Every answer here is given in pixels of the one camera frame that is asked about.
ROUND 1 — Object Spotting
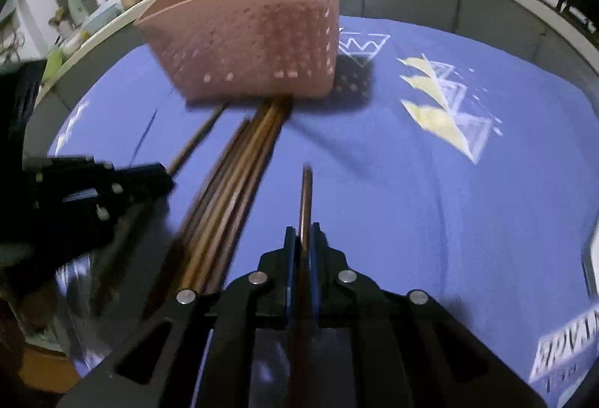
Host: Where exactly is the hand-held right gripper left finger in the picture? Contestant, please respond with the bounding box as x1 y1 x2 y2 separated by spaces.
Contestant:
56 227 300 408

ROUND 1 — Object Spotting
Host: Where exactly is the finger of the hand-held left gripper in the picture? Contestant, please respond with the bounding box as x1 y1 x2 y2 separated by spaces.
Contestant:
28 156 176 203
33 196 162 263

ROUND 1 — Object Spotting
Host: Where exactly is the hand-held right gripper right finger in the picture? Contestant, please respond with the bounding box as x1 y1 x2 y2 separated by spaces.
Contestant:
310 223 548 408

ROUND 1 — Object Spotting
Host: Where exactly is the brown wooden chopstick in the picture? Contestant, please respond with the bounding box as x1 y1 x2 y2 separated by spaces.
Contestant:
288 163 314 408
166 105 228 177

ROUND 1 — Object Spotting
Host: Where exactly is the bunch of brown wooden chopsticks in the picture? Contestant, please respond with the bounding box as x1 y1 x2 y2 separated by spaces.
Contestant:
175 96 293 296

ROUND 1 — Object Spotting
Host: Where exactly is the pink perforated plastic basket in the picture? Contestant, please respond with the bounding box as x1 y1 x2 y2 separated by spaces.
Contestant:
136 0 340 102

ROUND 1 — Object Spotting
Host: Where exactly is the green plastic item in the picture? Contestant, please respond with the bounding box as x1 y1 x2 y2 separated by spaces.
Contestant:
44 48 65 76

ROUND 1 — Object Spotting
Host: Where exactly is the blue printed tablecloth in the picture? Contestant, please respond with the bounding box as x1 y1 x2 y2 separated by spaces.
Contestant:
47 15 599 408

